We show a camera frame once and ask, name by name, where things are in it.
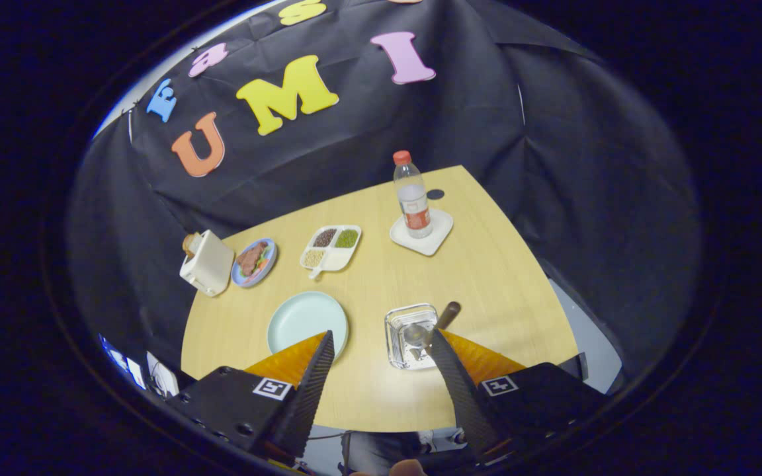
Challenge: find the white sheet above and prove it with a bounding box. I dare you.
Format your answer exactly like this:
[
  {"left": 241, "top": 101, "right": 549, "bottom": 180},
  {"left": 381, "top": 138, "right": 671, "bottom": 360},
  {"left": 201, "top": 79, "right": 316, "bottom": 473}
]
[{"left": 146, "top": 350, "right": 180, "bottom": 397}]

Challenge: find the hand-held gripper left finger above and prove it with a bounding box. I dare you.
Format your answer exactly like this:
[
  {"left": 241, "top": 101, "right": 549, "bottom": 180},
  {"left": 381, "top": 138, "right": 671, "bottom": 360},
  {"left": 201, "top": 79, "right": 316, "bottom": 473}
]
[{"left": 166, "top": 330, "right": 336, "bottom": 460}]

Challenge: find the black table clamp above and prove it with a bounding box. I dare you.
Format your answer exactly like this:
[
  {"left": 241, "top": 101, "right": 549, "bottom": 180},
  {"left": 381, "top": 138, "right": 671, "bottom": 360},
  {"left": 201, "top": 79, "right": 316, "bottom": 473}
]
[{"left": 556, "top": 352, "right": 590, "bottom": 383}]

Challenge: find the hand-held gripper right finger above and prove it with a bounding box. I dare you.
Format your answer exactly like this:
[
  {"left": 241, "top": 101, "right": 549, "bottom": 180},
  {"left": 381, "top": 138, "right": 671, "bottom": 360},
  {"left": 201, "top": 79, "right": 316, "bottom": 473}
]
[{"left": 426, "top": 329, "right": 610, "bottom": 461}]

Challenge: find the white toaster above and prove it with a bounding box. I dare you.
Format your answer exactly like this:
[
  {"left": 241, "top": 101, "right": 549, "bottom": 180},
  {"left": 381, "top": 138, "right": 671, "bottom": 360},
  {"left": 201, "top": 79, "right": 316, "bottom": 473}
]
[{"left": 179, "top": 229, "right": 236, "bottom": 298}]

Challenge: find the small blue plate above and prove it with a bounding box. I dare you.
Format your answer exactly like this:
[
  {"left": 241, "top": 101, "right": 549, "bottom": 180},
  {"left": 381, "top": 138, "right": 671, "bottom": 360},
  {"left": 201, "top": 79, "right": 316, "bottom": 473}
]
[{"left": 231, "top": 238, "right": 278, "bottom": 288}]

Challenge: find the sandwich with meat and greens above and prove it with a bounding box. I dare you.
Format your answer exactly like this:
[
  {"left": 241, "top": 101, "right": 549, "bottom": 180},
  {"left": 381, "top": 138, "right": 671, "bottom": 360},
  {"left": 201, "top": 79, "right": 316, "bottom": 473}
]
[{"left": 236, "top": 241, "right": 269, "bottom": 277}]

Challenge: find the white square coaster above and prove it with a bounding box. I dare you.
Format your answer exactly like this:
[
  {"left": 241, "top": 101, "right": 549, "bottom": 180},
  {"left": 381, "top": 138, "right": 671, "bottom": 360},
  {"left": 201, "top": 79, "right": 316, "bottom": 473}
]
[{"left": 390, "top": 208, "right": 454, "bottom": 257}]

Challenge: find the pale green plate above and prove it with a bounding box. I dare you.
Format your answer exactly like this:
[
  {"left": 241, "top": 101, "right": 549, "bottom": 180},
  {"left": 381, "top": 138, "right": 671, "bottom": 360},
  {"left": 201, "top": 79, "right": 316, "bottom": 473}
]
[{"left": 267, "top": 291, "right": 350, "bottom": 361}]

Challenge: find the white divided tray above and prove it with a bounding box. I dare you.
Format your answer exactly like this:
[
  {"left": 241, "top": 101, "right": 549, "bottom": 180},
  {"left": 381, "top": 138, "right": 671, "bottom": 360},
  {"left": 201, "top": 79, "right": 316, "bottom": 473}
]
[{"left": 299, "top": 224, "right": 362, "bottom": 281}]

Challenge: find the clear plastic container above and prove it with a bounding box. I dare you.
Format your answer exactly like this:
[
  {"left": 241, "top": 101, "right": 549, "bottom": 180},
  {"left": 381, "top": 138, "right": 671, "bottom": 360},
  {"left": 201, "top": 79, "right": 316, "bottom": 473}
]
[{"left": 384, "top": 303, "right": 441, "bottom": 371}]

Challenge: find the person's grey clothing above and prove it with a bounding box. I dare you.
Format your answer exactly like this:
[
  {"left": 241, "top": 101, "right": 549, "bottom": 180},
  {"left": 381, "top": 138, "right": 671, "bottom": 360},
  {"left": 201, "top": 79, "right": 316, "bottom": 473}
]
[{"left": 341, "top": 431, "right": 468, "bottom": 473}]

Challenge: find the glowing blue screen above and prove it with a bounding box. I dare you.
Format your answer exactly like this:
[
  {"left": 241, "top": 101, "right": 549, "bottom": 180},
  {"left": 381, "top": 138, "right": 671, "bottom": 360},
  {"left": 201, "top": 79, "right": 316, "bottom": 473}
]
[{"left": 100, "top": 334, "right": 147, "bottom": 391}]

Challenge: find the clear bottle with red cap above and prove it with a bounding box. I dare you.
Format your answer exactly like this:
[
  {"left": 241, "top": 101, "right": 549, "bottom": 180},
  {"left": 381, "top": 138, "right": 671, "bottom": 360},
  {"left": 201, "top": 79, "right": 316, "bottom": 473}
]
[{"left": 393, "top": 150, "right": 434, "bottom": 239}]

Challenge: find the wooden-handled metal spoon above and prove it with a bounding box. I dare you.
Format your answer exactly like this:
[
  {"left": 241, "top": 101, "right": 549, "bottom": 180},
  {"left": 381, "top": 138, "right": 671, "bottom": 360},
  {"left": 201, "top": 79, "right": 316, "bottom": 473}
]
[{"left": 402, "top": 301, "right": 462, "bottom": 348}]

